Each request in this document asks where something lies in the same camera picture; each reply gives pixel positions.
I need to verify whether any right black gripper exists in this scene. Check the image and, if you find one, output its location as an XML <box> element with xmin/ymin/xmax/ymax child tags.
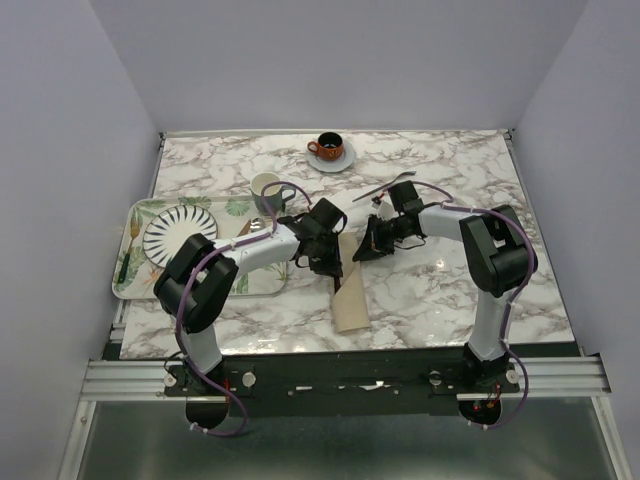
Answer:
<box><xmin>354</xmin><ymin>214</ymin><xmax>412</xmax><ymax>262</ymax></box>

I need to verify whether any beige cloth napkin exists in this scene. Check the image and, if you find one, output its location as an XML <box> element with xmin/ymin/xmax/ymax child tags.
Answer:
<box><xmin>330</xmin><ymin>232</ymin><xmax>370</xmax><ymax>334</ymax></box>

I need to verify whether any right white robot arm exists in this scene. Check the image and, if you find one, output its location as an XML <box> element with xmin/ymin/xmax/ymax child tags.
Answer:
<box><xmin>353</xmin><ymin>181</ymin><xmax>538</xmax><ymax>392</ymax></box>

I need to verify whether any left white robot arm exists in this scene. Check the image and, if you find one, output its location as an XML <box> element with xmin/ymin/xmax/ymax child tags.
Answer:
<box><xmin>153</xmin><ymin>198</ymin><xmax>347</xmax><ymax>395</ymax></box>

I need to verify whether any silver fork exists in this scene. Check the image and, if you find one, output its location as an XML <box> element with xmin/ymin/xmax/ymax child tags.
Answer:
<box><xmin>352</xmin><ymin>170</ymin><xmax>417</xmax><ymax>203</ymax></box>

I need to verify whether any silver spoon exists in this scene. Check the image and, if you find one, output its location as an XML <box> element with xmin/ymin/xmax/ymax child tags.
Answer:
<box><xmin>250</xmin><ymin>218</ymin><xmax>266</xmax><ymax>232</ymax></box>

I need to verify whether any grey and cream mug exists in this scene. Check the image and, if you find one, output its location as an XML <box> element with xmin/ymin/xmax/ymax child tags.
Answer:
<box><xmin>250</xmin><ymin>172</ymin><xmax>296</xmax><ymax>215</ymax></box>

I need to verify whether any white saucer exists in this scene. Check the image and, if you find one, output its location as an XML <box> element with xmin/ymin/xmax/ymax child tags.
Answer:
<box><xmin>305</xmin><ymin>139</ymin><xmax>358</xmax><ymax>173</ymax></box>

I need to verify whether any rose gold knife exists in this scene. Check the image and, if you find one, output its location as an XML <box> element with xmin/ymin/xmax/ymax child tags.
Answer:
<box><xmin>237</xmin><ymin>220</ymin><xmax>251</xmax><ymax>237</ymax></box>

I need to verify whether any brown coffee cup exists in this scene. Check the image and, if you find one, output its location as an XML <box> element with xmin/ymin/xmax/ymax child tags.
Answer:
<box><xmin>307</xmin><ymin>132</ymin><xmax>344</xmax><ymax>162</ymax></box>

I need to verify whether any white plate with blue stripes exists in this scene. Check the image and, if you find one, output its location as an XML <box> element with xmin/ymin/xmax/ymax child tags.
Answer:
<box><xmin>142</xmin><ymin>205</ymin><xmax>218</xmax><ymax>268</ymax></box>

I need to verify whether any white tray with leaf print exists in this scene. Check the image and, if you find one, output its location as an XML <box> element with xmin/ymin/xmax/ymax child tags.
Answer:
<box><xmin>112</xmin><ymin>196</ymin><xmax>271</xmax><ymax>300</ymax></box>

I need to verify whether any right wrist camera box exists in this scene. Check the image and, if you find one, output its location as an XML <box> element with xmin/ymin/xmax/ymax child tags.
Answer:
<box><xmin>372</xmin><ymin>197</ymin><xmax>395</xmax><ymax>221</ymax></box>

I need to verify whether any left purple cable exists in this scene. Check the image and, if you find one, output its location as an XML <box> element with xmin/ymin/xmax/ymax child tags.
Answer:
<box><xmin>174</xmin><ymin>180</ymin><xmax>314</xmax><ymax>439</ymax></box>

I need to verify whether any gold fork with green handle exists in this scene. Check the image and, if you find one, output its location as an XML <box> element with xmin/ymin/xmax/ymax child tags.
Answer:
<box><xmin>117</xmin><ymin>214</ymin><xmax>140</xmax><ymax>284</ymax></box>

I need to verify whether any aluminium frame rail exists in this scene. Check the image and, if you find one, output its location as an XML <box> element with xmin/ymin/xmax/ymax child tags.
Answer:
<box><xmin>80</xmin><ymin>356</ymin><xmax>611</xmax><ymax>402</ymax></box>

